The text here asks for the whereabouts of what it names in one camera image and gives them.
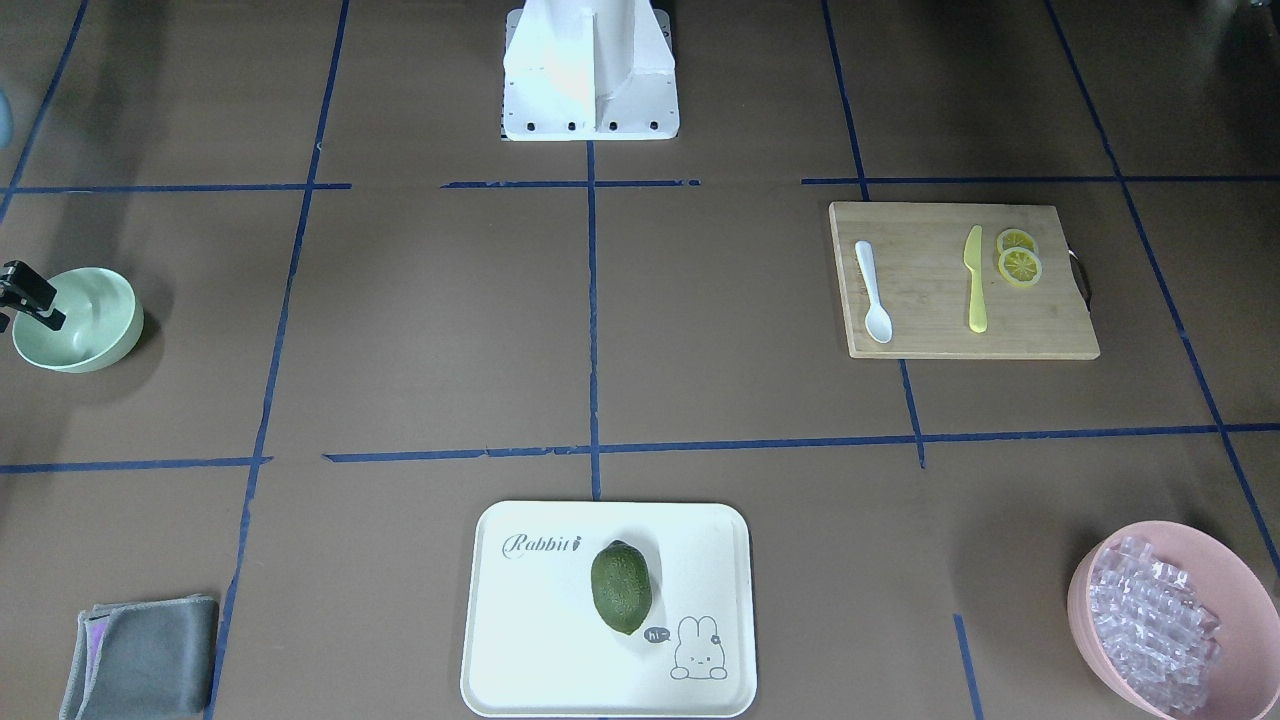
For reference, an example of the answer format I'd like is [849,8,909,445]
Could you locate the mint green bowl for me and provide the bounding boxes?
[12,266,145,374]

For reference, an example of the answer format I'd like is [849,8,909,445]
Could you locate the white plastic spoon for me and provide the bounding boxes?
[854,240,893,345]

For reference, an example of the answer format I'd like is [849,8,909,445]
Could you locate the pink bowl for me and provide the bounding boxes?
[1066,521,1279,719]

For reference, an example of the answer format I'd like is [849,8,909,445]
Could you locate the grey folded cloth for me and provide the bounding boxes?
[58,594,219,719]

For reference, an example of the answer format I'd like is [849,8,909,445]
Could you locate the cream rabbit tray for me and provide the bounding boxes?
[460,500,758,719]

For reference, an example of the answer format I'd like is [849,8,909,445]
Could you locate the green avocado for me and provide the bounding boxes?
[590,539,653,635]

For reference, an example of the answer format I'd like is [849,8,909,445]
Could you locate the bamboo cutting board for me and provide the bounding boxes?
[828,201,1100,360]

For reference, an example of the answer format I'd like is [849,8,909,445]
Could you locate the yellow plastic knife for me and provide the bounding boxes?
[963,225,988,334]

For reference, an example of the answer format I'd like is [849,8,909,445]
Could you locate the upper lemon slice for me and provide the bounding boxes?
[995,228,1039,256]

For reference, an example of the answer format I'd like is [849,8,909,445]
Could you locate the lemon slice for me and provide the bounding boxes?
[997,246,1043,288]
[995,228,1039,256]

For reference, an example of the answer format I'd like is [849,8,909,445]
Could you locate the lower lemon slice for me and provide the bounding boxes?
[997,246,1043,288]

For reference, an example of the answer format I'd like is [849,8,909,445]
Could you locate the clear ice cubes pile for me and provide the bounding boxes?
[1085,536,1221,715]

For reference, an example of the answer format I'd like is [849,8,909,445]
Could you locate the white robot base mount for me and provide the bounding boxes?
[500,1,681,142]

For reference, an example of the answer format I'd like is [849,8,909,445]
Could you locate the metal board handle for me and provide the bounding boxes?
[1068,247,1093,311]

